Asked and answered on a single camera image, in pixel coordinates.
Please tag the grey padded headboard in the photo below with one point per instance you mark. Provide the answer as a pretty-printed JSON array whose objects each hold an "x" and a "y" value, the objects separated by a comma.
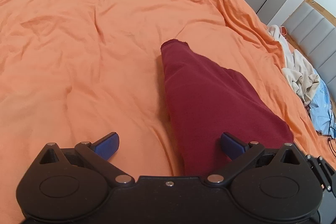
[{"x": 311, "y": 29}]

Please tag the orange duvet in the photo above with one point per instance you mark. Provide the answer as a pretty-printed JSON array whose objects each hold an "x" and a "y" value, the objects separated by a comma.
[{"x": 74, "y": 70}]

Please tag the beige crumpled garment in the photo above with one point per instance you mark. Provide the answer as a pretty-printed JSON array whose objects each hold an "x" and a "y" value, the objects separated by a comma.
[{"x": 298, "y": 71}]

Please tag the light blue garment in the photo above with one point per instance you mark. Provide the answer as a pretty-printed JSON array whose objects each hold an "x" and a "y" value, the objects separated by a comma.
[{"x": 321, "y": 111}]

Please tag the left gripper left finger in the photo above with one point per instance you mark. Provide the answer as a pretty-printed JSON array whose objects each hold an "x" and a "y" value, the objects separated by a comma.
[{"x": 95, "y": 156}]

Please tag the dark red t-shirt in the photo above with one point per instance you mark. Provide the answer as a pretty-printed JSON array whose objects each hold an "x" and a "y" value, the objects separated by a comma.
[{"x": 205, "y": 100}]

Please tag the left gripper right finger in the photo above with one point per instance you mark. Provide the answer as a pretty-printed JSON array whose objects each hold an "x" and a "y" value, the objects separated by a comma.
[{"x": 243, "y": 157}]

